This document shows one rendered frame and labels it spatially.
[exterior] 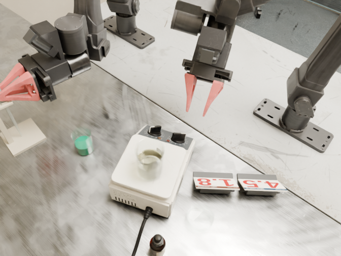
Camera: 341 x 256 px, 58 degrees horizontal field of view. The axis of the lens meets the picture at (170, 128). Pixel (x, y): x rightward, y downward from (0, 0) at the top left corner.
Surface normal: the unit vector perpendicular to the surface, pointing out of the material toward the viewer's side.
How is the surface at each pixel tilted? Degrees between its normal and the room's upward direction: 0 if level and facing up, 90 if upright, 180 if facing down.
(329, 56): 90
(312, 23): 0
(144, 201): 90
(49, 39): 89
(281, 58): 0
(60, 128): 0
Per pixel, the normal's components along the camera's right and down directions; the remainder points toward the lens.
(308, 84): -0.26, 0.74
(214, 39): -0.16, 0.01
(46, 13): 0.77, 0.52
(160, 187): 0.05, -0.63
